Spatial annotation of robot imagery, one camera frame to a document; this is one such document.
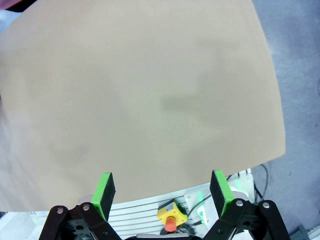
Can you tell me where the person in pink hoodie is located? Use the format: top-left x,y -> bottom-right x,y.
0,0 -> 19,11

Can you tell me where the aluminium profile frame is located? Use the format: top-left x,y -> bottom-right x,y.
29,167 -> 253,240

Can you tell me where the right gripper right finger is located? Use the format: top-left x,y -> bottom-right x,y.
203,169 -> 292,240

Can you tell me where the thin black floor cable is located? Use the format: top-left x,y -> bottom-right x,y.
253,163 -> 270,201

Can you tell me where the yellow emergency stop button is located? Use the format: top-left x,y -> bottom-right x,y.
156,201 -> 188,232

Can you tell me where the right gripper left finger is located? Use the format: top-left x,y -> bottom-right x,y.
38,171 -> 123,240

